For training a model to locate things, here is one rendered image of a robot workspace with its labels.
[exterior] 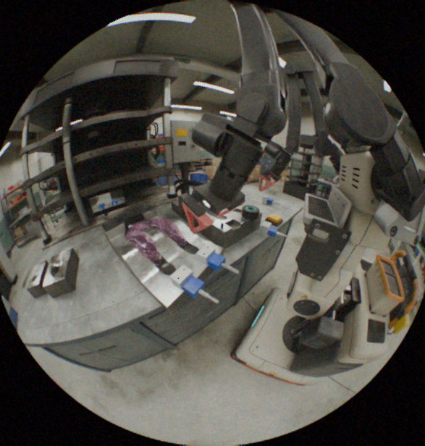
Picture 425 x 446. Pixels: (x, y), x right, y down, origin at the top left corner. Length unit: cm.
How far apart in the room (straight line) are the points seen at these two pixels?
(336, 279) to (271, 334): 61
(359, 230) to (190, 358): 117
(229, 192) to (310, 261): 27
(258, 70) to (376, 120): 15
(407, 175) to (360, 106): 9
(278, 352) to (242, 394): 45
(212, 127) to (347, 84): 21
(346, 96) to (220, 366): 125
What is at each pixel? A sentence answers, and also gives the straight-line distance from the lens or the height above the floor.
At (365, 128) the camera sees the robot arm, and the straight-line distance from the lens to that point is 18.
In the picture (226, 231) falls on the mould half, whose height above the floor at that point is 89.
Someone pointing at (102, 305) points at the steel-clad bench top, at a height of 80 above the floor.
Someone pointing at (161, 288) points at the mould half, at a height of 86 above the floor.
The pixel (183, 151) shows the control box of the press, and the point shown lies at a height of 117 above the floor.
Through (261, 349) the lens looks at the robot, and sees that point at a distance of 92.
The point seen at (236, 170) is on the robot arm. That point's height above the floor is 113.
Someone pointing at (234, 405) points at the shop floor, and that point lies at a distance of 123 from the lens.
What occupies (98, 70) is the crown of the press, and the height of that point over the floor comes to 190.
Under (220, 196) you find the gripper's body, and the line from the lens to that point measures 23.
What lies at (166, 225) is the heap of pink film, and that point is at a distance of 48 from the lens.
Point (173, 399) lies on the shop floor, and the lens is 123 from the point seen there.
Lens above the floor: 115
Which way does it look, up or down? 31 degrees down
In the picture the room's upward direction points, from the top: straight up
